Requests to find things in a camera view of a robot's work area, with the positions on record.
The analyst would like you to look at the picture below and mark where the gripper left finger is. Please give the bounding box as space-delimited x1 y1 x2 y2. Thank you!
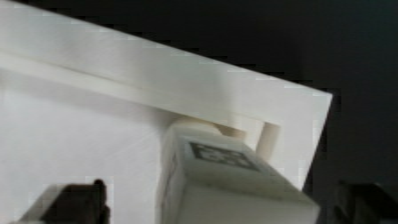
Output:
40 179 111 224

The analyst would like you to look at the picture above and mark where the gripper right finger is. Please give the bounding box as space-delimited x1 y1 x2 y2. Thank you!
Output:
333 182 398 224

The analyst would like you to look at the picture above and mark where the white square tabletop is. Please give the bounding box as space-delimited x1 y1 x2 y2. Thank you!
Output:
0 49 287 224

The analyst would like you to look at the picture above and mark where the white table leg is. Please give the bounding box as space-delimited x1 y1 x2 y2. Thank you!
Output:
157 118 320 224

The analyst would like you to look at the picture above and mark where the white obstacle fence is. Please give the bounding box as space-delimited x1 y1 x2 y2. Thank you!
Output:
0 0 333 187

